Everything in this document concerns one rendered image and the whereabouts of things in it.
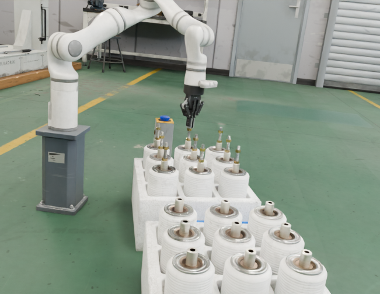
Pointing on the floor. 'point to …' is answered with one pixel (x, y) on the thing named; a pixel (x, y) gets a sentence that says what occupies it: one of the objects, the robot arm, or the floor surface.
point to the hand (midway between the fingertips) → (190, 122)
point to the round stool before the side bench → (108, 55)
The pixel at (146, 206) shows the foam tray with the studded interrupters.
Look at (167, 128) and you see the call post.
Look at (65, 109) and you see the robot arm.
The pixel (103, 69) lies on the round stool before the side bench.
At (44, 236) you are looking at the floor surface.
